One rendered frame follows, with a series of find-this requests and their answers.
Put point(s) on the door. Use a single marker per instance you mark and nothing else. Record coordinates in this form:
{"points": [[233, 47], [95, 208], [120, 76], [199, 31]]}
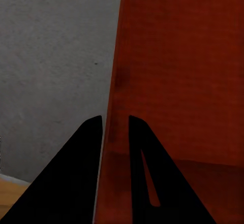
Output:
{"points": [[9, 195]]}

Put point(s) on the storage box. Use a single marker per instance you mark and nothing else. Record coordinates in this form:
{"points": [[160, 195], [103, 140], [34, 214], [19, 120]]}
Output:
{"points": [[179, 66]]}

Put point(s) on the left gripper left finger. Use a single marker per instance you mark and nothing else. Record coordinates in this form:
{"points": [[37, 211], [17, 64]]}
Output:
{"points": [[64, 193]]}

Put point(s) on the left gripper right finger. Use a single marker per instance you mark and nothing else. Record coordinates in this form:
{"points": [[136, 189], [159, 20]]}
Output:
{"points": [[179, 203]]}

